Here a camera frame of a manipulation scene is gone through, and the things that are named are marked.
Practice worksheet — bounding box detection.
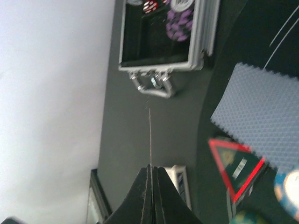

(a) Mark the dealt blue card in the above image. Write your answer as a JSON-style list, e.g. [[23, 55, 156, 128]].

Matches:
[[211, 63, 299, 172]]

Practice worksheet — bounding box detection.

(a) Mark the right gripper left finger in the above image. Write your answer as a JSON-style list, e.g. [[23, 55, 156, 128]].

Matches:
[[105, 165, 152, 224]]

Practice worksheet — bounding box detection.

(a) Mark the aluminium poker case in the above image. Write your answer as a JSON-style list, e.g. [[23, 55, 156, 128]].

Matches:
[[119, 0, 221, 98]]

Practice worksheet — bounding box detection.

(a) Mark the red die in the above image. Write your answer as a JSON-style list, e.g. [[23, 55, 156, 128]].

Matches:
[[143, 0, 158, 14]]

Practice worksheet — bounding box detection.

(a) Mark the white chip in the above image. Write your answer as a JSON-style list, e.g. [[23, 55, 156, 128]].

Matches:
[[274, 168, 299, 219]]

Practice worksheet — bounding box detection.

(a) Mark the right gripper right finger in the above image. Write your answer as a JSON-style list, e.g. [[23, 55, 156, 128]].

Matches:
[[153, 167, 201, 224]]

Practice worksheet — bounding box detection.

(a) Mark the green chip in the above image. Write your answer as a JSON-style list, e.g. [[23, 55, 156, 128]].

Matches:
[[229, 210, 268, 224]]

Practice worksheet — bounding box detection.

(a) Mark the round black poker mat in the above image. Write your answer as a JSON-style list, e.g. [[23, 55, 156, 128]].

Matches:
[[196, 0, 299, 224]]

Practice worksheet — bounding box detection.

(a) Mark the white playing card box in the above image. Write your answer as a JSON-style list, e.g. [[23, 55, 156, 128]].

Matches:
[[164, 165, 192, 210]]

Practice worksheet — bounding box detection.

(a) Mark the purple chip row in case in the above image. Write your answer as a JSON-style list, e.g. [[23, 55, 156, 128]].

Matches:
[[165, 0, 195, 42]]

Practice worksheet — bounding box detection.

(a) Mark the red triangular all-in marker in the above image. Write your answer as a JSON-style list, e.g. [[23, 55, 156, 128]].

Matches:
[[208, 138, 266, 204]]

